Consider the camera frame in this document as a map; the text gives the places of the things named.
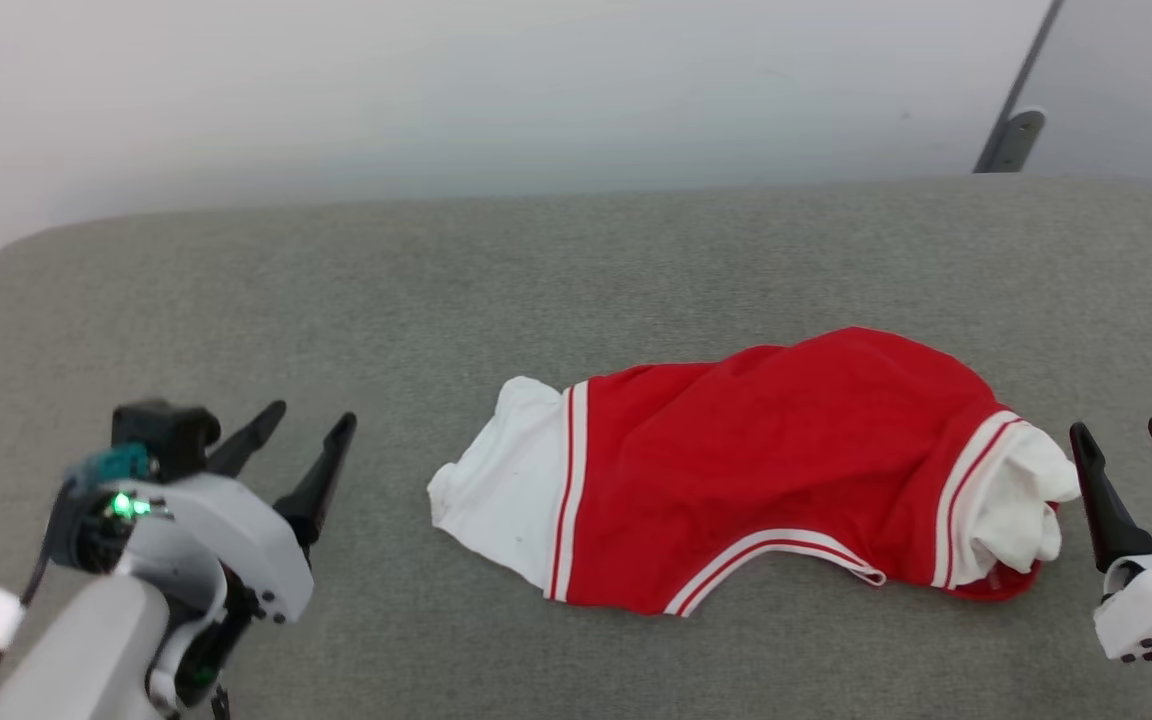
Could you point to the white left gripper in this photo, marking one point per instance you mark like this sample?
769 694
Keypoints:
236 545

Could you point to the red and white basketball jersey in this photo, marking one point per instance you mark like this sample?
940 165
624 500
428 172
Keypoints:
736 470

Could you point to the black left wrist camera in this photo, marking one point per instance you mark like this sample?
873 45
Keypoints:
161 430

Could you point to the grey metal post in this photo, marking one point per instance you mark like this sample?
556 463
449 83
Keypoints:
1031 55

